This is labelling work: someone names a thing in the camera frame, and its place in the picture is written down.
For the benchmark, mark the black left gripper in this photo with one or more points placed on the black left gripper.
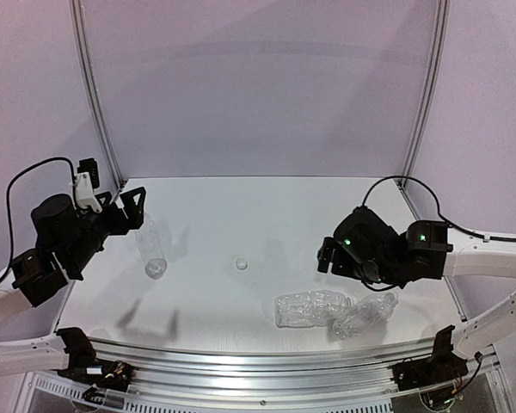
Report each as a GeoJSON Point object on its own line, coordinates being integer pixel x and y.
{"type": "Point", "coordinates": [118, 215]}

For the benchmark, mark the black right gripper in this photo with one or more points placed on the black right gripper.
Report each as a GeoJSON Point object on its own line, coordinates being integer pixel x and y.
{"type": "Point", "coordinates": [325, 256]}

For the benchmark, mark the clear plastic bottle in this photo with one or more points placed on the clear plastic bottle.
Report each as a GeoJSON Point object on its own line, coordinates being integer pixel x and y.
{"type": "Point", "coordinates": [150, 249]}
{"type": "Point", "coordinates": [310, 309]}
{"type": "Point", "coordinates": [366, 313]}

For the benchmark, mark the white blue bottle cap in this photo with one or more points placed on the white blue bottle cap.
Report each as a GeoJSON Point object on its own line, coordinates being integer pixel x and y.
{"type": "Point", "coordinates": [241, 263]}

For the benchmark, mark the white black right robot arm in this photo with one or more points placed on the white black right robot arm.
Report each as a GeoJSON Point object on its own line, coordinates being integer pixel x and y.
{"type": "Point", "coordinates": [435, 249]}

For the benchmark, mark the clear plastic bottle uncapped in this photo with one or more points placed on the clear plastic bottle uncapped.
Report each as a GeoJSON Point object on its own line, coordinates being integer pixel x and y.
{"type": "Point", "coordinates": [366, 313]}

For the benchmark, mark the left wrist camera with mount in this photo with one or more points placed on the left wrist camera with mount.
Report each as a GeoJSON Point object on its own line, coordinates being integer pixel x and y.
{"type": "Point", "coordinates": [86, 181]}

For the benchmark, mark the aluminium front rail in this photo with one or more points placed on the aluminium front rail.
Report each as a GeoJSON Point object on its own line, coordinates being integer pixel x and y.
{"type": "Point", "coordinates": [181, 381]}

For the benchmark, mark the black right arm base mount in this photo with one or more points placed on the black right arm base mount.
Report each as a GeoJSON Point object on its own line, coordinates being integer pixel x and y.
{"type": "Point", "coordinates": [448, 360]}

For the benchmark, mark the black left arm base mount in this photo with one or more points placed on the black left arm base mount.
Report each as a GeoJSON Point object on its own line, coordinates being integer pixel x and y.
{"type": "Point", "coordinates": [86, 368]}

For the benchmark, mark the aluminium left corner post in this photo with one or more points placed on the aluminium left corner post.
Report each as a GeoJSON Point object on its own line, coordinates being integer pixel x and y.
{"type": "Point", "coordinates": [81, 38]}

